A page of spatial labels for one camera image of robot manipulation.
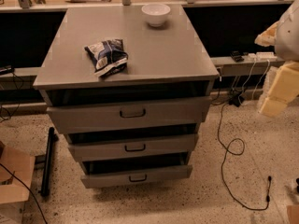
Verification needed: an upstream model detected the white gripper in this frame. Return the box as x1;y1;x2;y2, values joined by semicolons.
254;21;299;117

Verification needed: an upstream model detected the grey drawer cabinet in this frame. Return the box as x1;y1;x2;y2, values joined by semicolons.
33;4;220;107

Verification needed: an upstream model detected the white ceramic bowl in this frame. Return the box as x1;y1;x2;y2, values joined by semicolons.
141;3;171;27

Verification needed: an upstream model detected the grey top drawer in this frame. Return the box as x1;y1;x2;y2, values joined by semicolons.
47;96;211;134

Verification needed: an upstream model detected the grey drawer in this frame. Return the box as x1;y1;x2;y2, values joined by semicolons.
68;133;198;161
81;165;192;189
47;96;211;134

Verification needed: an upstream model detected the grey bottom drawer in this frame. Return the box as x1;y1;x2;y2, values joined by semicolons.
81;165;192;189

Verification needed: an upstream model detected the grey middle drawer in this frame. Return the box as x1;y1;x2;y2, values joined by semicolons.
68;133;198;161

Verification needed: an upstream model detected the black power adapter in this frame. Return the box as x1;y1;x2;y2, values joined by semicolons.
229;95;245;107

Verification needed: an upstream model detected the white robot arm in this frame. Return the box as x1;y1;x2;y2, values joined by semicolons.
255;0;299;117

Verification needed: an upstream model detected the black small device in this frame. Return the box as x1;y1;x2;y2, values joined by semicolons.
231;51;244;63

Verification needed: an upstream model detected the brown cardboard box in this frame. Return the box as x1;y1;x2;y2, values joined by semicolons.
0;142;35;224

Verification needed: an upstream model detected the blue white chip bag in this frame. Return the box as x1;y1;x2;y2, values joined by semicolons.
84;39;128;77

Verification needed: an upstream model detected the white charging cable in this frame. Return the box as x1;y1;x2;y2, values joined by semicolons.
241;59;271;101

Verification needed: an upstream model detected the thin black cable left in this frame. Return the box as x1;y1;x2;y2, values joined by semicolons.
0;162;49;224

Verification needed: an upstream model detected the black device left ledge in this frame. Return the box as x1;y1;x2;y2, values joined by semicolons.
0;65;14;76

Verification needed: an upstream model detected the white power strip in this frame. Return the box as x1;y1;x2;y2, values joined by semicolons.
248;51;277;61

